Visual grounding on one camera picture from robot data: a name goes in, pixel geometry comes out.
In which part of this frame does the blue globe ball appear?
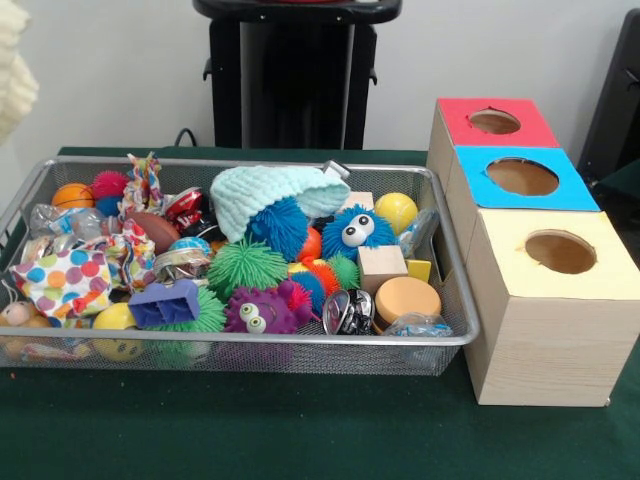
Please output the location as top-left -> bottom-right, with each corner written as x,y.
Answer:
168,237 -> 213,255

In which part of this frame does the polka dot cloth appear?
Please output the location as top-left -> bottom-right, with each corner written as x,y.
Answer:
10,235 -> 151,328

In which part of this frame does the round wooden disc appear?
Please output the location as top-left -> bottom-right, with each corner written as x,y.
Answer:
372,276 -> 443,331

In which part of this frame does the large green spiky ball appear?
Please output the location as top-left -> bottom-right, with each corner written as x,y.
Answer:
150,286 -> 230,336

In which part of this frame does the brown toy football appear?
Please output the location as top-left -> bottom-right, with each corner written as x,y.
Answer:
130,210 -> 182,255

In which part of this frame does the wooden box with three holes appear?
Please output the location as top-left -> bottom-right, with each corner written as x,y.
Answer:
427,97 -> 640,408

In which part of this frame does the silver can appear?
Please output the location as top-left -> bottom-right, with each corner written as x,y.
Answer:
153,248 -> 213,284

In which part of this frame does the purple plastic block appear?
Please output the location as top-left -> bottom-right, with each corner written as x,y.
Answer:
128,279 -> 202,329

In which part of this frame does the small green spiky ball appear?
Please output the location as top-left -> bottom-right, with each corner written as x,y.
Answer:
205,238 -> 289,299

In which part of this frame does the red black packet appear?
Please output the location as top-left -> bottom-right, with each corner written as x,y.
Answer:
165,186 -> 216,239

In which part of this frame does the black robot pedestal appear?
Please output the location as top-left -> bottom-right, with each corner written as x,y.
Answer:
193,0 -> 403,151

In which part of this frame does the small orange basketball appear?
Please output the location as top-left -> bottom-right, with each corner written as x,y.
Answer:
51,183 -> 96,212

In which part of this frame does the yellow smiley ball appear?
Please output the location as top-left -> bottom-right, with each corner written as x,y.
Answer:
92,303 -> 147,362

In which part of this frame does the clear blue plastic packet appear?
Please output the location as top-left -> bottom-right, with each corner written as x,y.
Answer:
397,210 -> 442,259

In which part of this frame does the purple spiky ball with eyes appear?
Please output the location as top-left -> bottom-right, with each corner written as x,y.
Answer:
224,280 -> 313,336

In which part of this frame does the wooden cube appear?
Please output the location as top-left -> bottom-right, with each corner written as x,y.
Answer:
357,245 -> 409,294

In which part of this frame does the cream waffle cloth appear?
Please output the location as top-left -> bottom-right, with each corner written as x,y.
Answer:
0,0 -> 40,146

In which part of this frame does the black chair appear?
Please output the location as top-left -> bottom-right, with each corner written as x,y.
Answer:
580,10 -> 640,186

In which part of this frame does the pink spiky ball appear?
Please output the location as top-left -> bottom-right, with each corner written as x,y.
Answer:
90,170 -> 130,201

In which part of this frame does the clear mesh bin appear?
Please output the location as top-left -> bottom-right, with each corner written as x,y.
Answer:
0,155 -> 481,376

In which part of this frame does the yellow block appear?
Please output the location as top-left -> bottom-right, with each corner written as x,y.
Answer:
405,258 -> 433,285

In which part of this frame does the clear crumpled plastic packet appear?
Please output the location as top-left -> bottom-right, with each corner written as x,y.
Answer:
385,312 -> 456,339

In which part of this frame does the blue fuzzy ball with eyes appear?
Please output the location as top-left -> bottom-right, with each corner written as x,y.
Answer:
320,205 -> 397,263

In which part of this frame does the mint green knit cloth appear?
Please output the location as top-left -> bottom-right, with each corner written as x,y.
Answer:
209,165 -> 351,243

